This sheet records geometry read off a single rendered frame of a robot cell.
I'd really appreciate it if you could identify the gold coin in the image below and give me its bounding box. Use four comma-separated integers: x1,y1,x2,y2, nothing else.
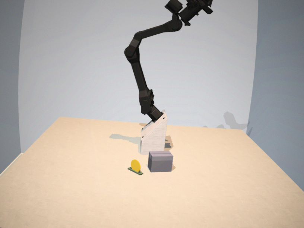
131,159,141,172

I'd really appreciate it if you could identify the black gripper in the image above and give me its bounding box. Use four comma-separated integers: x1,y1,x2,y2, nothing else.
186,0,213,16

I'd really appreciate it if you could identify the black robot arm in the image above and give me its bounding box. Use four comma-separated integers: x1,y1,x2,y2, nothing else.
124,0,194,123

